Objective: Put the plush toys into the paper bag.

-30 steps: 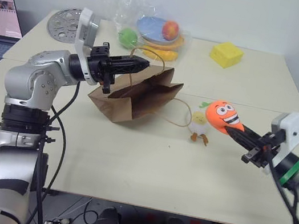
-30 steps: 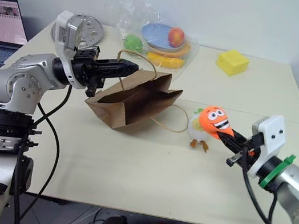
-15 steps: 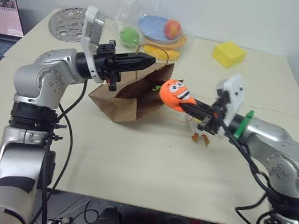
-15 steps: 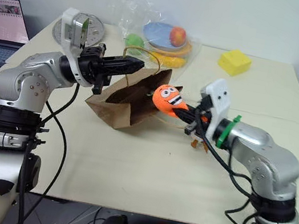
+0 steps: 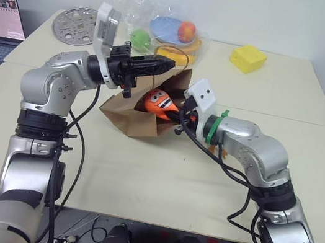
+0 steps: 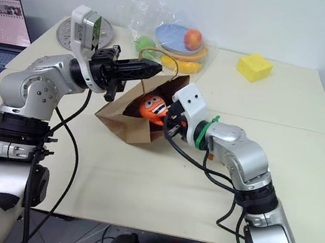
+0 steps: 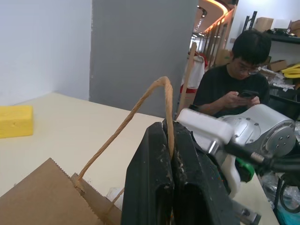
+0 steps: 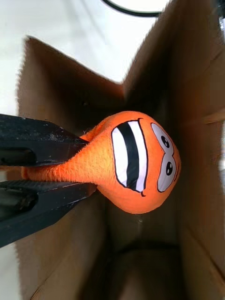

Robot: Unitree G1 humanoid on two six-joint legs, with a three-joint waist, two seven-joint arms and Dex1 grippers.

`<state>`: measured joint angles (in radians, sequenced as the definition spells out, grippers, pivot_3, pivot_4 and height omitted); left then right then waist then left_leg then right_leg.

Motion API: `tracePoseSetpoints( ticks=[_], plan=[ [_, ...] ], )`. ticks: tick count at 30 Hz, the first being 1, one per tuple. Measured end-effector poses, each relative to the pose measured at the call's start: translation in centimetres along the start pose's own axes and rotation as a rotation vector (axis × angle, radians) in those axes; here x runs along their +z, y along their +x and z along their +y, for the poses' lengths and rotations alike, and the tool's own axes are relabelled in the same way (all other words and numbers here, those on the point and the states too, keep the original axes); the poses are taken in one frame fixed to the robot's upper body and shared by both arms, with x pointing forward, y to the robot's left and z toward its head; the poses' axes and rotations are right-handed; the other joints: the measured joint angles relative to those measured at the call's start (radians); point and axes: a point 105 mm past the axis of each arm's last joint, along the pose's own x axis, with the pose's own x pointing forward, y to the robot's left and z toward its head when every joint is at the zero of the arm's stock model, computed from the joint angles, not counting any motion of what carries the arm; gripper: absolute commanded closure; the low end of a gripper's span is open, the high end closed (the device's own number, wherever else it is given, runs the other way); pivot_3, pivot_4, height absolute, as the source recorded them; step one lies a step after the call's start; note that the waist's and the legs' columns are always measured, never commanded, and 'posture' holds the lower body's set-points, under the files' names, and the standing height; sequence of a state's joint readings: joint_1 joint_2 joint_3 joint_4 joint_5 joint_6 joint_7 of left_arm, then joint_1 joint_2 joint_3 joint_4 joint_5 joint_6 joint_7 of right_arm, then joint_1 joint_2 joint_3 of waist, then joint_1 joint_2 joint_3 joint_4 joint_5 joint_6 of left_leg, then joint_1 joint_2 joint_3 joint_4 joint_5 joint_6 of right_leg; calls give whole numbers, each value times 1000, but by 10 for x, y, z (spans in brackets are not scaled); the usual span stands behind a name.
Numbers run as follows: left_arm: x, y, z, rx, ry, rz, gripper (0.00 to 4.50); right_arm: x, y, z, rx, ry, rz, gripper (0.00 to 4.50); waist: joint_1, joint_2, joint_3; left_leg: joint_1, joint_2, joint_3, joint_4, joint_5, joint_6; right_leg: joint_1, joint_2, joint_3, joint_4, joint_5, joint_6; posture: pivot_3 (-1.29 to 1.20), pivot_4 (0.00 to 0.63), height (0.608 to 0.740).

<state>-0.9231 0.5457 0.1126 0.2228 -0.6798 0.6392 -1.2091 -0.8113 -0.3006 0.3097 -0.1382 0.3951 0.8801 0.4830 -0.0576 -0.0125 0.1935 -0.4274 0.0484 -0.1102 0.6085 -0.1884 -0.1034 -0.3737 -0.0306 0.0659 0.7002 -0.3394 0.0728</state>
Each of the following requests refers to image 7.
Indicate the person's left hand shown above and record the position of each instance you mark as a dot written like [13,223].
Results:
[254,100]

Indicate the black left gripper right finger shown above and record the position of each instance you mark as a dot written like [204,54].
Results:
[194,187]

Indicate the black smartphone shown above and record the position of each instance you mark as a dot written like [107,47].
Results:
[247,94]

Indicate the black metal shelf rack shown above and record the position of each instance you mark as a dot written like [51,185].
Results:
[284,39]

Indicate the person in black t-shirt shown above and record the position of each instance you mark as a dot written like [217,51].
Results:
[218,86]

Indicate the green and black object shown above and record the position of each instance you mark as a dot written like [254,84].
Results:
[246,168]

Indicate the black plastic bin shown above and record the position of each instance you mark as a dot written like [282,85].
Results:
[284,99]

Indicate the white and red garment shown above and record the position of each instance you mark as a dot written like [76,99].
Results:
[195,72]

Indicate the large cardboard box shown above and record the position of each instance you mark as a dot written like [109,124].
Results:
[264,24]

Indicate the yellow foam piece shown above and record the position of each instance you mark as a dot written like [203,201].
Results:
[291,70]

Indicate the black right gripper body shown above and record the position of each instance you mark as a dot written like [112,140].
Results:
[216,161]

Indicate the person's right hand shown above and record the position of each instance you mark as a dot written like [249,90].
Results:
[233,99]

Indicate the yellow sponge block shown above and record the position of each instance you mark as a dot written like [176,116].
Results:
[14,122]

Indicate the brown paper bag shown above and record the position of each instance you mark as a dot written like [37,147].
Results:
[49,201]

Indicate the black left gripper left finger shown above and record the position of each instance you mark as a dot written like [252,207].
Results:
[147,178]

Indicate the printed cardboard box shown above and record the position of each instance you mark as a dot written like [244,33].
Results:
[222,57]

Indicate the wooden stick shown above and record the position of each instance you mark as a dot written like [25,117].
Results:
[187,77]

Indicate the small flat cardboard box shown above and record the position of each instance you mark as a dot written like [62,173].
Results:
[278,65]

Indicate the silver metal bracket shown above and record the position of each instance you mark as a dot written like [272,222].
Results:
[248,214]

